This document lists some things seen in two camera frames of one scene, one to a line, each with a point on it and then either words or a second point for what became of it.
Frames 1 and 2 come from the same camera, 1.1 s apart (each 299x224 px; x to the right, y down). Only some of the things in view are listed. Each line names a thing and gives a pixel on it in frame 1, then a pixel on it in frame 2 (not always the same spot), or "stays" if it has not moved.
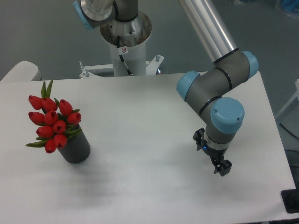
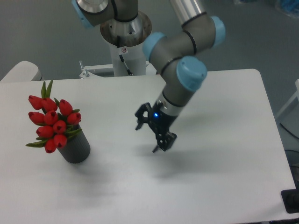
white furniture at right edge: (295, 95) stays
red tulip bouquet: (58, 120) stays
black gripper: (216, 155) → (161, 122)
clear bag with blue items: (289, 7) stays
